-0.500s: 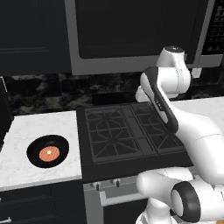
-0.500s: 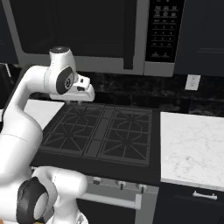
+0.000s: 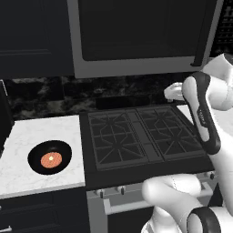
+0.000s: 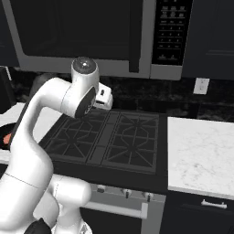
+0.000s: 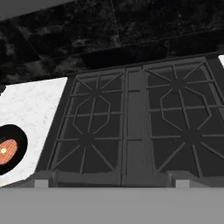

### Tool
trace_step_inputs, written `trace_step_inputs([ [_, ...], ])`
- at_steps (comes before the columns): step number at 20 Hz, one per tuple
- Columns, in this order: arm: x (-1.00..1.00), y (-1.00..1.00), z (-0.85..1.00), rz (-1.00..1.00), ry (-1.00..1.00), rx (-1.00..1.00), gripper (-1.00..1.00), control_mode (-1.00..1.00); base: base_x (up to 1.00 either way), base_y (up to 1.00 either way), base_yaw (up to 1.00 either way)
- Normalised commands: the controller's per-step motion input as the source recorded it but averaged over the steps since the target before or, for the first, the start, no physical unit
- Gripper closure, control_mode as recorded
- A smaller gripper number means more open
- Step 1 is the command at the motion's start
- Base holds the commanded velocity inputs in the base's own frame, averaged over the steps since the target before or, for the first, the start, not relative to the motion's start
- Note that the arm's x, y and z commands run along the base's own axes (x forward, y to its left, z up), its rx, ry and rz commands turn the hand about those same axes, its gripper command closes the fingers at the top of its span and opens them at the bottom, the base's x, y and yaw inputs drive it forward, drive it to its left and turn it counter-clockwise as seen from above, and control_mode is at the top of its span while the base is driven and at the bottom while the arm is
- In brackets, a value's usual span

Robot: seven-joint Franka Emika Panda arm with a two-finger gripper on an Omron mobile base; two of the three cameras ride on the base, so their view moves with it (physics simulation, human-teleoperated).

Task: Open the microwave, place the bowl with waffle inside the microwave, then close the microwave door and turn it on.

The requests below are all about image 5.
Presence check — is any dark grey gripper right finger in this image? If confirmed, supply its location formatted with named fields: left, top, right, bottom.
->
left=166, top=170, right=205, bottom=189

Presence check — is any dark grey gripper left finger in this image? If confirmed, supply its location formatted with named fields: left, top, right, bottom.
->
left=25, top=170, right=59, bottom=189

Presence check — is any dark grey gas hob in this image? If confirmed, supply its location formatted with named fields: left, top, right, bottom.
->
left=34, top=52, right=224, bottom=188

